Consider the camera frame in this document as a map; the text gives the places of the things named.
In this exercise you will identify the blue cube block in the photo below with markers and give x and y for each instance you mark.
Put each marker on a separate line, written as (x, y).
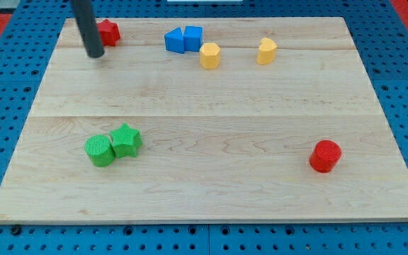
(193, 38)

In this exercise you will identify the yellow heart block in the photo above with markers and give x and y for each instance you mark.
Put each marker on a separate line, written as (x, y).
(266, 51)

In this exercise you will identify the wooden board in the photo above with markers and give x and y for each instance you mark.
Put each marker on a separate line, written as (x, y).
(219, 146)

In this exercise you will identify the yellow hexagon block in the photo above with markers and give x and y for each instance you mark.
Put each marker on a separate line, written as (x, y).
(210, 55)

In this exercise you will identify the green star block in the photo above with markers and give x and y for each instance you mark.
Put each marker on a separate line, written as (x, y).
(125, 141)

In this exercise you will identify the blue triangle block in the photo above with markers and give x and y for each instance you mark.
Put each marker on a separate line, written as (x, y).
(174, 41)

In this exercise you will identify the green cylinder block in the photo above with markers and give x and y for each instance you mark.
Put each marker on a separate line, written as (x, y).
(99, 150)

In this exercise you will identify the red cylinder block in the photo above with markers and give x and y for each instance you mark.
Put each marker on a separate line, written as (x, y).
(325, 156)

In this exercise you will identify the red star block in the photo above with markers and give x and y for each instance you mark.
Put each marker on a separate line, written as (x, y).
(109, 32)

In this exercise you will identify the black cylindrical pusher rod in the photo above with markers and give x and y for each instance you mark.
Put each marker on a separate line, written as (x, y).
(86, 22)

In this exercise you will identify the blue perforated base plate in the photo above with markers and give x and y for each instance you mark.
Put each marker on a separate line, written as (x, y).
(379, 31)

